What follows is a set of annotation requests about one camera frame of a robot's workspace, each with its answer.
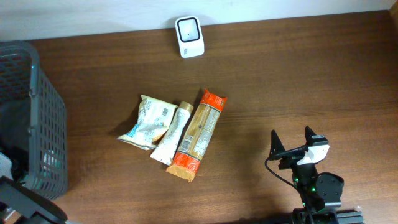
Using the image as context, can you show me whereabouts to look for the white barcode scanner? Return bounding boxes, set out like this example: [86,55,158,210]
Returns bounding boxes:
[175,16,205,58]

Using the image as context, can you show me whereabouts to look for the teal plastic packet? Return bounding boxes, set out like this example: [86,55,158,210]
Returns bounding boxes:
[40,151,63,180]

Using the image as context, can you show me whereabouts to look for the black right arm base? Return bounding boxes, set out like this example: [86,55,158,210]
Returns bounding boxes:
[290,209,364,224]

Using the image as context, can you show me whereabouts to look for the white tube with gold cap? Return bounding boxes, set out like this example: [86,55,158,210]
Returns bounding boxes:
[150,101,193,166]

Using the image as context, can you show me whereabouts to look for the grey plastic mesh basket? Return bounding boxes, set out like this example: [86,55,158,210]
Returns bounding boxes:
[1,41,68,200]

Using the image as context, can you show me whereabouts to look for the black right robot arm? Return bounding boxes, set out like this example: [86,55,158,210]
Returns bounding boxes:
[267,126,344,212]

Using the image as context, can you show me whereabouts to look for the orange spaghetti packet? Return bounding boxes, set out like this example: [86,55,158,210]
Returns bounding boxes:
[166,90,227,182]

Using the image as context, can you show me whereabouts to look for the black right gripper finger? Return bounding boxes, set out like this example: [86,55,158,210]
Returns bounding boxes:
[269,129,285,155]
[305,126,316,146]

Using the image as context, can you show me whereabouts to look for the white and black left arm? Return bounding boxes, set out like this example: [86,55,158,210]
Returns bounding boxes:
[1,98,68,223]

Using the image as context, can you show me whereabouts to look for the white cream snack bag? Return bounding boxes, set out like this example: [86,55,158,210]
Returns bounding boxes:
[117,95,178,150]

